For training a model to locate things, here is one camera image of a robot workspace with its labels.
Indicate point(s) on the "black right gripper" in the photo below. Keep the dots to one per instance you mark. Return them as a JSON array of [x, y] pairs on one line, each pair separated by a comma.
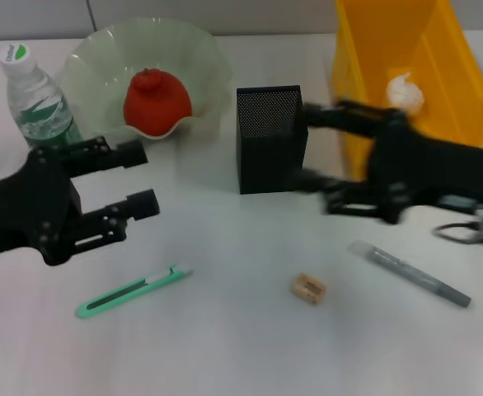
[[431, 173]]

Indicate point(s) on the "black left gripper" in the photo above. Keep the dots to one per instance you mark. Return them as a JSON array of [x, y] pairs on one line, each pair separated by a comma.
[[27, 206]]

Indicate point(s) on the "red-orange fruit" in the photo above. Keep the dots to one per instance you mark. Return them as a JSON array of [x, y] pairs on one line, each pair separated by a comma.
[[155, 103]]

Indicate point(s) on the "white paper ball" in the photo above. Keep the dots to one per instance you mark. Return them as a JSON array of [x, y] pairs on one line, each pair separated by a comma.
[[404, 92]]

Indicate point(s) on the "clear green-label water bottle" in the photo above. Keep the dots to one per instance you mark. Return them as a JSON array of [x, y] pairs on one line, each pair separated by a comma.
[[35, 103]]

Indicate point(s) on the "black mesh pen holder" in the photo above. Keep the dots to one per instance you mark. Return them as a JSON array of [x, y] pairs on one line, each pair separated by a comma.
[[266, 165]]

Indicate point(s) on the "mint green utility knife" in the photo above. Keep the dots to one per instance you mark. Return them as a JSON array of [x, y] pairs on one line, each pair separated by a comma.
[[122, 293]]

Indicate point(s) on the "pale green glass fruit plate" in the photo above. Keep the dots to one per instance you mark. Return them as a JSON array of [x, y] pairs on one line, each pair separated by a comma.
[[101, 62]]

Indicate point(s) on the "grey marker pen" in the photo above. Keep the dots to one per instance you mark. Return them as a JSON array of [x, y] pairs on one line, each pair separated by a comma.
[[410, 274]]

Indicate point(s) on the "yellow plastic bin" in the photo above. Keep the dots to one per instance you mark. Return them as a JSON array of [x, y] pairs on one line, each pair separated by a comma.
[[357, 62]]

